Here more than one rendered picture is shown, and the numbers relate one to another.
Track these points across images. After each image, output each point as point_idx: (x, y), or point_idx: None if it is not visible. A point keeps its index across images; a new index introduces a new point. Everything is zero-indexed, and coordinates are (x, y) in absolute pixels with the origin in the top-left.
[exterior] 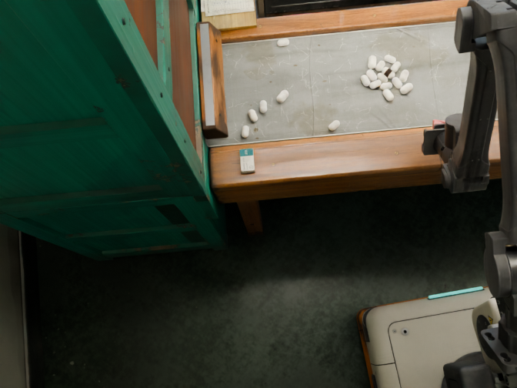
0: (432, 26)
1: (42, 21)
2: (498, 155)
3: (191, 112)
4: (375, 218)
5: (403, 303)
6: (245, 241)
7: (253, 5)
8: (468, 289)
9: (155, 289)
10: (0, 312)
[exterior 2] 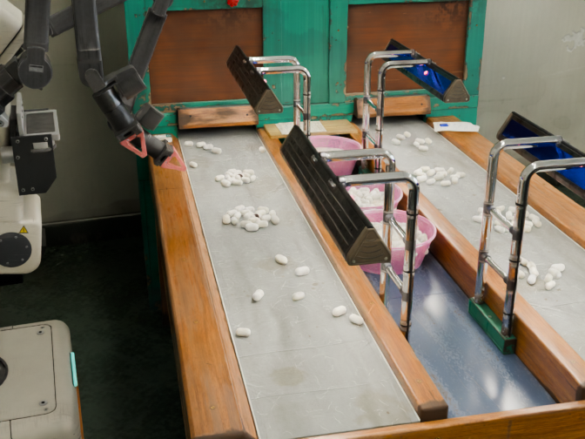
0: (287, 193)
1: None
2: (162, 206)
3: (182, 91)
4: (178, 390)
5: (69, 340)
6: (157, 318)
7: (286, 133)
8: (76, 374)
9: (117, 281)
10: (97, 186)
